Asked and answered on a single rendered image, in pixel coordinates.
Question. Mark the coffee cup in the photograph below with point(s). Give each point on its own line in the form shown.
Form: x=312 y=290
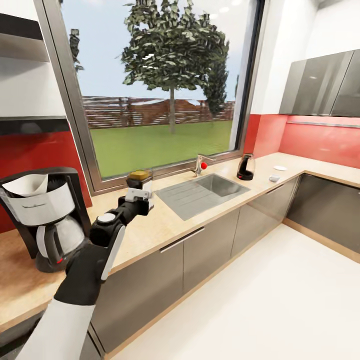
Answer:
x=274 y=177

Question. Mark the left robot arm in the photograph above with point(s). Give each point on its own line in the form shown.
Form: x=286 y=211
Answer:
x=60 y=333

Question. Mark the bottle of coffee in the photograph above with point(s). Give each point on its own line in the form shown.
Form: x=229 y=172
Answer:
x=142 y=180

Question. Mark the electric kettle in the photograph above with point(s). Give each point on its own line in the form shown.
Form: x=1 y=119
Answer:
x=246 y=167

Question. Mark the paper coffee filter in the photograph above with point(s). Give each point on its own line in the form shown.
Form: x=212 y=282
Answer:
x=28 y=185

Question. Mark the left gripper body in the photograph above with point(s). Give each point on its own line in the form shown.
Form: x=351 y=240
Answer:
x=139 y=207

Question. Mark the fixed window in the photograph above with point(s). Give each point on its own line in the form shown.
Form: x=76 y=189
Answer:
x=149 y=84

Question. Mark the drop in sink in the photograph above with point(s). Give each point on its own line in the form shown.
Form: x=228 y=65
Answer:
x=196 y=196

